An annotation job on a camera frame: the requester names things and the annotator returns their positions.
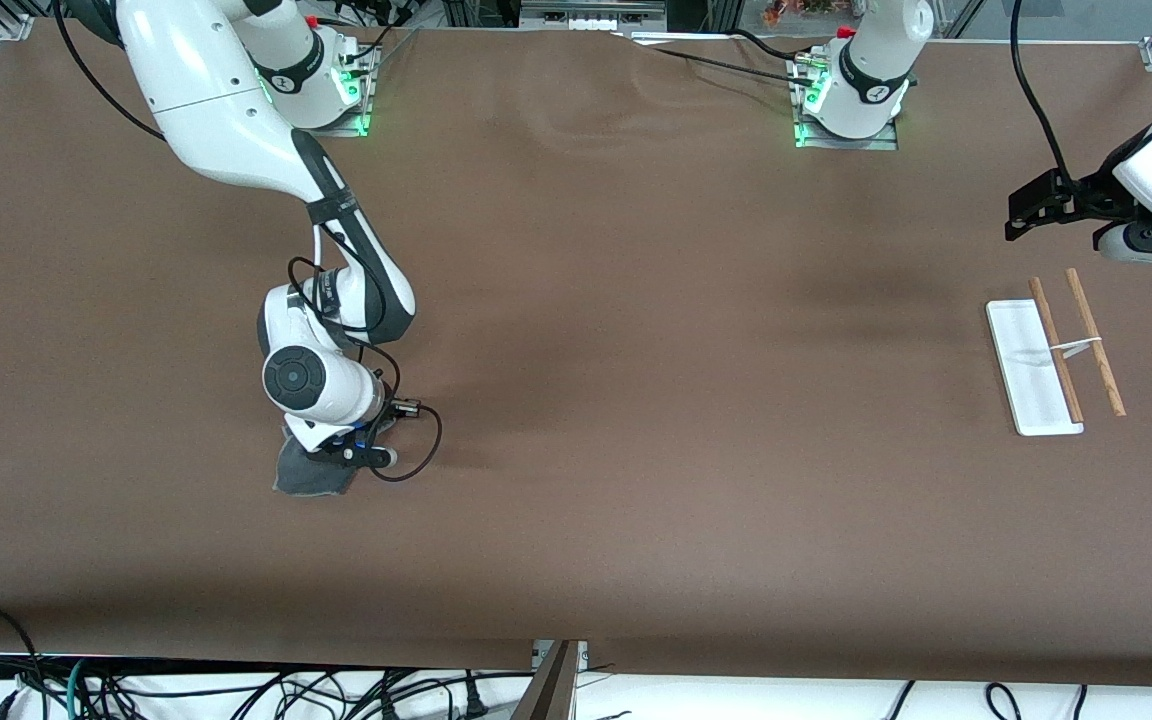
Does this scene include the grey and pink towel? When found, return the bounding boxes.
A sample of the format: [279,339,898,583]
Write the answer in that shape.
[272,405,400,498]

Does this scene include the wooden rack rod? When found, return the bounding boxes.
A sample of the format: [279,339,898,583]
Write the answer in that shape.
[1066,267,1127,417]
[1028,277,1085,424]

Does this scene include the colourful packaged items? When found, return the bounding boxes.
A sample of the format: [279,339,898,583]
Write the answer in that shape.
[761,0,859,27]

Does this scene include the white flat strip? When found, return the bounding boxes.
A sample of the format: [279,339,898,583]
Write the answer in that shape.
[630,31,739,47]

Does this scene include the grey metal box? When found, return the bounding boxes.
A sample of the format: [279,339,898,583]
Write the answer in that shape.
[520,0,668,32]

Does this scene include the white rack base plate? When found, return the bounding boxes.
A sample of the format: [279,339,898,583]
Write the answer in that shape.
[985,299,1085,437]

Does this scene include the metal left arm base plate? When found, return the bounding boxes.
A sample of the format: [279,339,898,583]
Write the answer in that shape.
[793,55,899,151]

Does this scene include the black cable across table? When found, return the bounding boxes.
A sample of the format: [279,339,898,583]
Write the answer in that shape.
[616,28,819,91]

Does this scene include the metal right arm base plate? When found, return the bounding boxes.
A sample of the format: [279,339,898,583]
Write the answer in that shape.
[311,45,375,138]

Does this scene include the black cable with plug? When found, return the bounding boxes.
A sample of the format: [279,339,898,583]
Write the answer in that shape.
[456,668,490,720]

